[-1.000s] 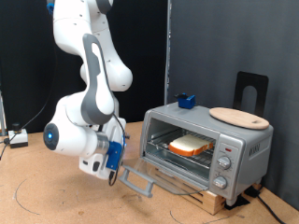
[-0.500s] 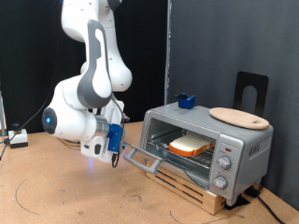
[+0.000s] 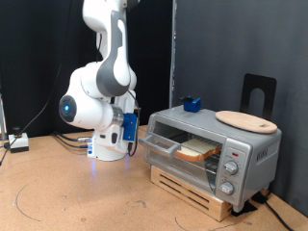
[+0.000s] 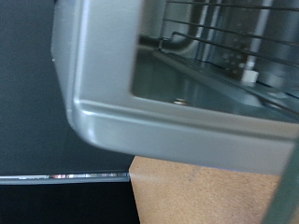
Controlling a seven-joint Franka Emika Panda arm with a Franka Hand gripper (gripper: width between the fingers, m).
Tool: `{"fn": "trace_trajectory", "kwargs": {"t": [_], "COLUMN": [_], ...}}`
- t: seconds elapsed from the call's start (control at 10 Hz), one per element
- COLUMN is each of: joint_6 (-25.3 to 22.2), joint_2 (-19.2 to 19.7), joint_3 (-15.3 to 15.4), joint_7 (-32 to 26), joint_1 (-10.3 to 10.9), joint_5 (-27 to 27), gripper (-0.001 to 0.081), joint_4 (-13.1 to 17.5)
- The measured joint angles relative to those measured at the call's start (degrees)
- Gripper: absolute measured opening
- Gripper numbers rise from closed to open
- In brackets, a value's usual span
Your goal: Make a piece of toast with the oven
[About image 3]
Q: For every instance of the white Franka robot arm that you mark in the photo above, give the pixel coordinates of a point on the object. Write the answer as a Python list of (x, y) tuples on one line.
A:
[(93, 112)]

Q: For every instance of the white bread slice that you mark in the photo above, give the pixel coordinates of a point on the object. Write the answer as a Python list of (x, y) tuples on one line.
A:
[(205, 147)]

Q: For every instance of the grey metal frame leg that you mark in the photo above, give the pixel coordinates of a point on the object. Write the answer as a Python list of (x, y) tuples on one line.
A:
[(2, 122)]

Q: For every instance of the vertical metal pole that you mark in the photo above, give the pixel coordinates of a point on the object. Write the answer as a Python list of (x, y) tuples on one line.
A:
[(173, 48)]

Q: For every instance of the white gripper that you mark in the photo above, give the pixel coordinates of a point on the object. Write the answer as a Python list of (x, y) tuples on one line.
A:
[(112, 139)]

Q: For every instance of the emergency stop button box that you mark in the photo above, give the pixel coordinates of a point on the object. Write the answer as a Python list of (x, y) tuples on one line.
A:
[(18, 142)]

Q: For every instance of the silver toaster oven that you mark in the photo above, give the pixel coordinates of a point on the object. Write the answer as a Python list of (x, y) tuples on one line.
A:
[(256, 154)]

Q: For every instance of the black metal bracket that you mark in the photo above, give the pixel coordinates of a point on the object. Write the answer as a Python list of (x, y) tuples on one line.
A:
[(248, 89)]

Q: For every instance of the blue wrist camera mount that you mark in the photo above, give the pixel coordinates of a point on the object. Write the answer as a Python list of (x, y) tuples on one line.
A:
[(130, 126)]

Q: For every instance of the silver oven knob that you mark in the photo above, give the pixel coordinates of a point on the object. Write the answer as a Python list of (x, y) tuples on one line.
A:
[(226, 188), (231, 167)]

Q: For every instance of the black foam pad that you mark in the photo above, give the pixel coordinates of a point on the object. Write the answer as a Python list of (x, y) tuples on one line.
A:
[(247, 208)]

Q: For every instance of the round wooden serving board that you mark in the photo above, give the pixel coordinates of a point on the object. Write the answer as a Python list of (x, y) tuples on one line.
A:
[(247, 122)]

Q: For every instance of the slatted wooden riser block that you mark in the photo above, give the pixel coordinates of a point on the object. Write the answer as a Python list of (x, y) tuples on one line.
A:
[(192, 195)]

